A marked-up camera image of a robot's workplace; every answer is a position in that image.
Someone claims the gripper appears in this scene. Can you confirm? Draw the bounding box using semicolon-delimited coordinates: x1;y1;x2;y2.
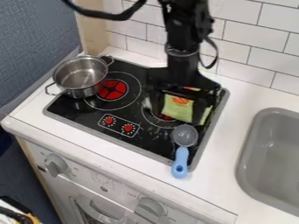
147;54;224;126

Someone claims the silver pot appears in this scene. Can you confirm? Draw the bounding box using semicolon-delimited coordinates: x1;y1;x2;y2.
43;54;116;101

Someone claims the green cloth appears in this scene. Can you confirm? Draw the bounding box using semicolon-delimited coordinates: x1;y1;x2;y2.
160;93;214;127

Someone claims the toy stove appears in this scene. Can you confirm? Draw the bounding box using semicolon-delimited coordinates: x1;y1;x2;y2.
42;55;232;172

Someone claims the toy sink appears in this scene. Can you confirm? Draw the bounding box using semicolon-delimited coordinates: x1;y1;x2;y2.
234;107;299;218

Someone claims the grey spoon with blue handle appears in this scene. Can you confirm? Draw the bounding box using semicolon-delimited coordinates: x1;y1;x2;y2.
169;123;200;179

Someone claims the black cable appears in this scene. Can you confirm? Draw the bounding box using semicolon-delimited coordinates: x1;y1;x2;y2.
60;0;149;22

